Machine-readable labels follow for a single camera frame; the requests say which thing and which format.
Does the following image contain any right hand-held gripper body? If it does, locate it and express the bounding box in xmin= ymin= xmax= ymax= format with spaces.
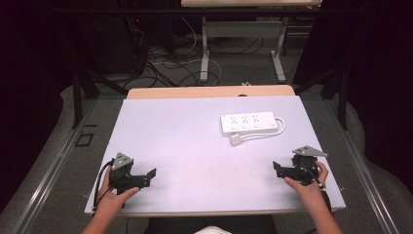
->
xmin=283 ymin=145 xmax=328 ymax=187

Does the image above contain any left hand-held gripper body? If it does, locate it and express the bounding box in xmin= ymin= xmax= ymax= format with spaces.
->
xmin=109 ymin=151 xmax=146 ymax=196

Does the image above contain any person's right hand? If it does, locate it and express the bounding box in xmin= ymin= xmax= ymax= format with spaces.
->
xmin=283 ymin=161 xmax=330 ymax=205

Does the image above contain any person's left hand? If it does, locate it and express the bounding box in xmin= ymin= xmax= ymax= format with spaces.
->
xmin=95 ymin=166 xmax=141 ymax=213

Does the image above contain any white plug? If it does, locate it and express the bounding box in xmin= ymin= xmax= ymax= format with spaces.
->
xmin=229 ymin=133 xmax=244 ymax=147

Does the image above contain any white table cover board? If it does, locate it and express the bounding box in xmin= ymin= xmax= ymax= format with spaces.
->
xmin=84 ymin=95 xmax=347 ymax=215

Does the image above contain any white power strip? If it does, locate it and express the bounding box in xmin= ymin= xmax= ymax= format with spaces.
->
xmin=220 ymin=111 xmax=280 ymax=137

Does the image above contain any person's dark clothing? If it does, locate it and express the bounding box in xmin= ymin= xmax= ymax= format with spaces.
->
xmin=142 ymin=214 xmax=281 ymax=234

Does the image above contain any black metal stand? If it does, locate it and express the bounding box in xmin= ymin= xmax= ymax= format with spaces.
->
xmin=293 ymin=66 xmax=350 ymax=131
xmin=71 ymin=48 xmax=130 ymax=130

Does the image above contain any wooden table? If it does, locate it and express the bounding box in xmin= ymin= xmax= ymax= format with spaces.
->
xmin=117 ymin=84 xmax=339 ymax=218

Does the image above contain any white desk with metal legs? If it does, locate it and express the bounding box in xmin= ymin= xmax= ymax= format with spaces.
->
xmin=180 ymin=0 xmax=323 ymax=84

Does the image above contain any dark equipment cabinet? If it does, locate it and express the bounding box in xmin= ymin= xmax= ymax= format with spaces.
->
xmin=76 ymin=13 xmax=149 ymax=76

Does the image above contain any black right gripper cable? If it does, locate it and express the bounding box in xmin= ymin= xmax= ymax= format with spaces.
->
xmin=297 ymin=161 xmax=333 ymax=215

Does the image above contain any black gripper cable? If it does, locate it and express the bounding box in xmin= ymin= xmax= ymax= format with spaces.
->
xmin=92 ymin=158 xmax=115 ymax=216
xmin=297 ymin=161 xmax=333 ymax=215

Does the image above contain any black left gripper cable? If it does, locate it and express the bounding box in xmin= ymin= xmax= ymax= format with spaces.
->
xmin=92 ymin=158 xmax=115 ymax=216

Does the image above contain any white power strip cable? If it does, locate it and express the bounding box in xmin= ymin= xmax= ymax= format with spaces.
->
xmin=239 ymin=116 xmax=287 ymax=142

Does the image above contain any aluminium floor rail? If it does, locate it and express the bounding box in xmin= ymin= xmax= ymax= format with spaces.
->
xmin=324 ymin=97 xmax=400 ymax=234
xmin=11 ymin=98 xmax=98 ymax=234

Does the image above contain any black floor cable tangle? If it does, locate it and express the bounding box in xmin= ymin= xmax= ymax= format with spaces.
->
xmin=125 ymin=16 xmax=204 ymax=89

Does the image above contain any white floor cable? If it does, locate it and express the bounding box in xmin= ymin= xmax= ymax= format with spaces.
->
xmin=152 ymin=16 xmax=224 ymax=88

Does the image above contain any black cable under desk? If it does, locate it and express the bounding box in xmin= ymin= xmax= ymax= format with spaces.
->
xmin=207 ymin=35 xmax=265 ymax=57

